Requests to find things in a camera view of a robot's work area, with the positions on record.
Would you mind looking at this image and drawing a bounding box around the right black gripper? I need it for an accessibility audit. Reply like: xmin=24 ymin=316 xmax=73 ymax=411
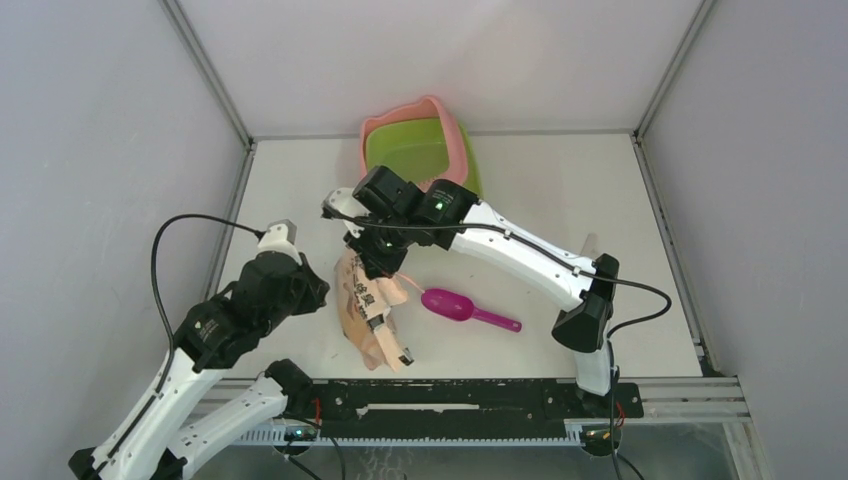
xmin=343 ymin=212 xmax=413 ymax=280

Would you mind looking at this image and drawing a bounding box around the pink green litter box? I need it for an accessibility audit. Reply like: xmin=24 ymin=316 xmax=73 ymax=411
xmin=359 ymin=95 xmax=483 ymax=197

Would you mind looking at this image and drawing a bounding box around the cat litter bag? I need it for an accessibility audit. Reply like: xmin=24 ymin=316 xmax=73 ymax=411
xmin=334 ymin=249 xmax=414 ymax=373

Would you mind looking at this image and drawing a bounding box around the magenta plastic scoop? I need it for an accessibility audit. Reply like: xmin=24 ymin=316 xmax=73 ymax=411
xmin=420 ymin=288 xmax=523 ymax=333

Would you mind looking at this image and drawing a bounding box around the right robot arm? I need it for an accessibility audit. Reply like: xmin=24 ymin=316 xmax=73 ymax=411
xmin=323 ymin=166 xmax=619 ymax=416

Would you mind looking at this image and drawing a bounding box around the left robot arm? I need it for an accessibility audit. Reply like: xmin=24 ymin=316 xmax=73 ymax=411
xmin=68 ymin=250 xmax=329 ymax=479

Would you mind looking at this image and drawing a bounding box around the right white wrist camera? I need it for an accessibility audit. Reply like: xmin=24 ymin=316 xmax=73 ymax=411
xmin=322 ymin=188 xmax=370 ymax=238

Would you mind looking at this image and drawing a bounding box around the left black cable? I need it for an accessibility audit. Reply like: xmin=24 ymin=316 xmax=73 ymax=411
xmin=150 ymin=213 xmax=266 ymax=399

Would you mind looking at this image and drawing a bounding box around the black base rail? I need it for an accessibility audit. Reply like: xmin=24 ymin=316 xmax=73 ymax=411
xmin=286 ymin=378 xmax=645 ymax=440

